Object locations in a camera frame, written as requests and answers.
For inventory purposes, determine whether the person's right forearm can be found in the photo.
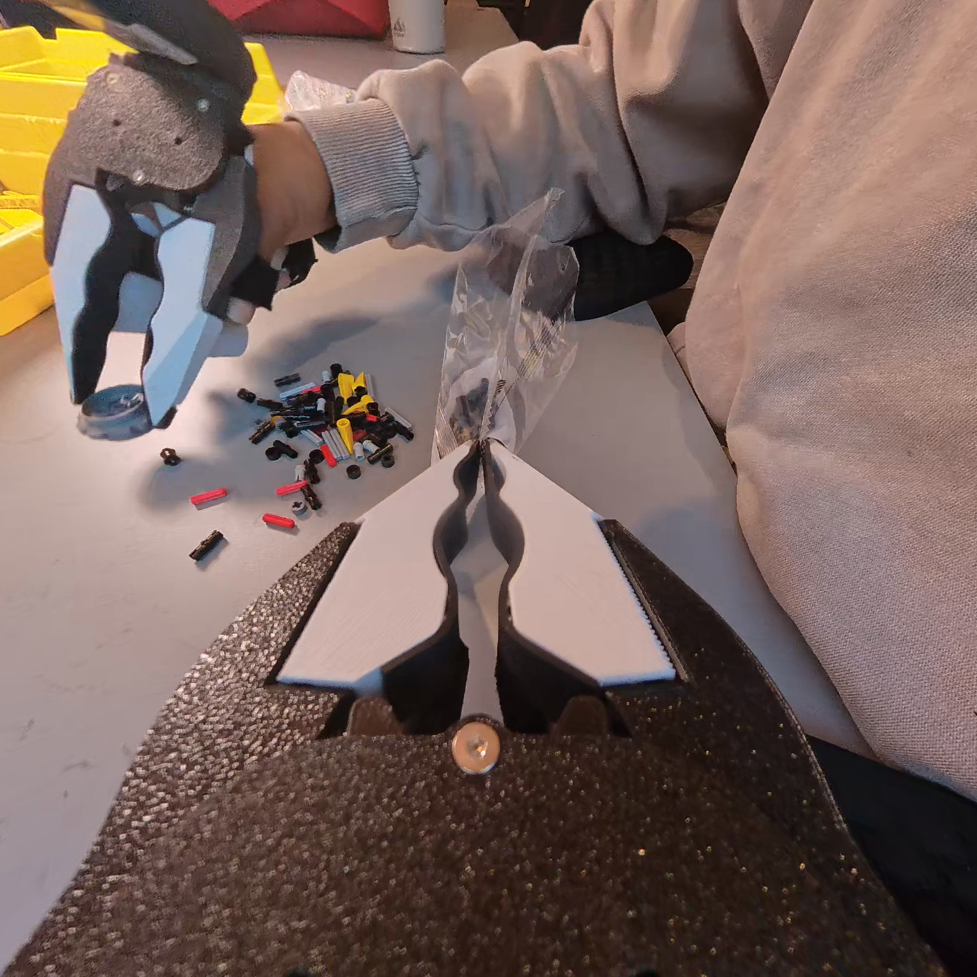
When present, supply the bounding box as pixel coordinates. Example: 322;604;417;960
288;1;772;256

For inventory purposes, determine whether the grey round plastic wheel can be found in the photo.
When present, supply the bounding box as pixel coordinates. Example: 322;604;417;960
75;384;155;444

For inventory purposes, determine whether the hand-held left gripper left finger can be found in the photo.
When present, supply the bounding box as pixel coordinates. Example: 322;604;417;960
278;440;490;691

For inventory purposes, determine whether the white bottle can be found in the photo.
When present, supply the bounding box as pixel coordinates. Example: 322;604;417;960
388;1;450;56

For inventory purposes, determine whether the person's beige printed sweatshirt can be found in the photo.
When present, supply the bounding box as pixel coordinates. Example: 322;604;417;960
669;1;977;798

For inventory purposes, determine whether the clear plastic bag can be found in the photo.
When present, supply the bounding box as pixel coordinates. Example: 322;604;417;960
431;190;583;461

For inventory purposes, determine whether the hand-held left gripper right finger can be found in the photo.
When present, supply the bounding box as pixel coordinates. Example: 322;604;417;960
486;440;680;688

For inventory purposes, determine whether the person's right hand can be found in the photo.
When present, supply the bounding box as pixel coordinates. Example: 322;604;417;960
229;120;338;329

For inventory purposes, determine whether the red box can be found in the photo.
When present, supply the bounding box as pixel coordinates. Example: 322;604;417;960
207;1;392;41

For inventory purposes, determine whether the grey desk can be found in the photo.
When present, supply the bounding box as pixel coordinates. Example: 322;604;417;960
1;31;856;977

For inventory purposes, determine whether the black armrest pad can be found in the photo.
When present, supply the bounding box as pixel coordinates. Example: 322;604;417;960
810;733;977;977
571;228;697;323

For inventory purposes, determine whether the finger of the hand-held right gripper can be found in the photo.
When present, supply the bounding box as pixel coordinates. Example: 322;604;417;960
48;181;166;407
139;214;259;430

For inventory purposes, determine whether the crumpled clear plastic wrap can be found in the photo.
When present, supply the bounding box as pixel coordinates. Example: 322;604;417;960
283;71;361;117

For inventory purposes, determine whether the yellow storage bin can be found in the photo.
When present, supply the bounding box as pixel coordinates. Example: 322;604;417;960
1;23;291;340

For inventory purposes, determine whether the pile of mixed small plastic parts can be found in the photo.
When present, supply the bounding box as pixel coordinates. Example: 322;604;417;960
159;359;418;564

